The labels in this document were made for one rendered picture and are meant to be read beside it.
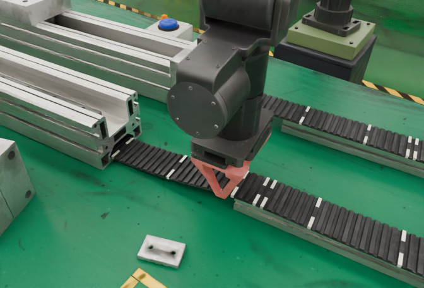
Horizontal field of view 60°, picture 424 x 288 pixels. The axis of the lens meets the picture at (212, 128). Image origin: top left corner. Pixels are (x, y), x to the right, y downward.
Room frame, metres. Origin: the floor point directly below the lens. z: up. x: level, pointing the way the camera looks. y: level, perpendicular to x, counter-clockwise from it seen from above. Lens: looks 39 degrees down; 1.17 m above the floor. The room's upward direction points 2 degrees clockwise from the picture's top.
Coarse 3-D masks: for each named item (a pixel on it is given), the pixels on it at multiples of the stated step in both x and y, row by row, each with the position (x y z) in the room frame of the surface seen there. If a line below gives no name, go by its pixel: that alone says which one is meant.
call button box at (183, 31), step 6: (156, 24) 0.78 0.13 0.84; (180, 24) 0.78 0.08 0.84; (186, 24) 0.78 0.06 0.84; (150, 30) 0.74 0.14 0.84; (156, 30) 0.74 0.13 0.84; (162, 30) 0.74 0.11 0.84; (168, 30) 0.74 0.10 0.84; (174, 30) 0.75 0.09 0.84; (180, 30) 0.75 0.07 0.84; (186, 30) 0.76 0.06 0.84; (192, 30) 0.78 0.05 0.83; (174, 36) 0.72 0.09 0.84; (180, 36) 0.73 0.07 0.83; (186, 36) 0.75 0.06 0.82; (192, 36) 0.78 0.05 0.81
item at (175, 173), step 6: (186, 156) 0.40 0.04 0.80; (180, 162) 0.39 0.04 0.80; (186, 162) 0.38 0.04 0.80; (174, 168) 0.37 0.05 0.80; (180, 168) 0.37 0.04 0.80; (186, 168) 0.37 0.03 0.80; (168, 174) 0.36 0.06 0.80; (174, 174) 0.36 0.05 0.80; (180, 174) 0.36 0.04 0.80; (174, 180) 0.35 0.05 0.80
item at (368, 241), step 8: (368, 224) 0.27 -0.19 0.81; (376, 224) 0.27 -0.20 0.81; (360, 232) 0.26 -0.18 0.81; (368, 232) 0.26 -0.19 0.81; (376, 232) 0.26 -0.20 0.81; (360, 240) 0.25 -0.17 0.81; (368, 240) 0.25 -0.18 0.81; (376, 240) 0.25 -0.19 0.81; (360, 248) 0.24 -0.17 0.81; (368, 248) 0.24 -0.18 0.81; (376, 248) 0.24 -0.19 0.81
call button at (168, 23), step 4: (160, 20) 0.77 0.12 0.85; (164, 20) 0.77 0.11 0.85; (168, 20) 0.77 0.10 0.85; (172, 20) 0.77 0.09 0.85; (160, 24) 0.75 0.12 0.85; (164, 24) 0.75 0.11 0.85; (168, 24) 0.75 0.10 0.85; (172, 24) 0.75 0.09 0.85; (176, 24) 0.76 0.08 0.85; (168, 28) 0.74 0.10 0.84
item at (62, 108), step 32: (0, 64) 0.57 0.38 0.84; (32, 64) 0.54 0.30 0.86; (0, 96) 0.46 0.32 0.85; (32, 96) 0.44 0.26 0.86; (64, 96) 0.50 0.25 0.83; (96, 96) 0.47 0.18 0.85; (128, 96) 0.45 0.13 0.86; (32, 128) 0.44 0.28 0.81; (64, 128) 0.40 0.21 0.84; (96, 128) 0.39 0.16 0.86; (128, 128) 0.44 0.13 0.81; (96, 160) 0.38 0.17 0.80
